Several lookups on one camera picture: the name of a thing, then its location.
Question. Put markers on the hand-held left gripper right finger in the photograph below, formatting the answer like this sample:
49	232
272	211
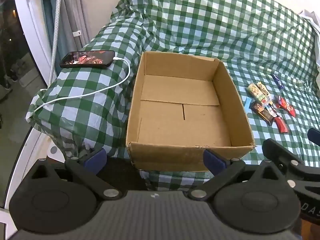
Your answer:
214	161

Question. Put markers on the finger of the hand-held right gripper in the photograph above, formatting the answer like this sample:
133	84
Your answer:
314	133
285	156

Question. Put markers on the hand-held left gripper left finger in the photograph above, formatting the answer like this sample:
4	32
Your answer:
96	159

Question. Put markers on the small red candy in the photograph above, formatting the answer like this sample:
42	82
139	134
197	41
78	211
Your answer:
282	125

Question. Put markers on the large red snack packet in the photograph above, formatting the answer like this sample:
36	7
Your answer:
288	107

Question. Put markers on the dark brown snack bar packet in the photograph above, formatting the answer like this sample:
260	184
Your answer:
262	112

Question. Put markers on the brown cardboard box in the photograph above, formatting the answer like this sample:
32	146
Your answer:
185	110

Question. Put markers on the purple snack wrapper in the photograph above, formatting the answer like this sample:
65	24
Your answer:
278	81

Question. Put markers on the small light blue packet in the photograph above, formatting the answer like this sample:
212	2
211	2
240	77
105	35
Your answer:
247	104

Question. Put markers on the beige snack bar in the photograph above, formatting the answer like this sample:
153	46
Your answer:
263	87

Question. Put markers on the green white peanut packet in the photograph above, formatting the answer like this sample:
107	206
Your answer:
255	92

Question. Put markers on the black smartphone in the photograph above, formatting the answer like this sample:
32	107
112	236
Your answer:
87	59

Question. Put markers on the white cloth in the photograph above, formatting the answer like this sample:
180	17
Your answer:
312	17

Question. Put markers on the white curtain clip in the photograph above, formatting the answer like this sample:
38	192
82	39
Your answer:
77	33

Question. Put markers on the green white checked blanket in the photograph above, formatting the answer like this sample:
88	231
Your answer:
200	17

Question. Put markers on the grey curtain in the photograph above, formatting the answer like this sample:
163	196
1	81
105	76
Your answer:
75	10

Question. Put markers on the white door frame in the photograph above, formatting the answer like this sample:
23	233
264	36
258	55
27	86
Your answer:
32	30

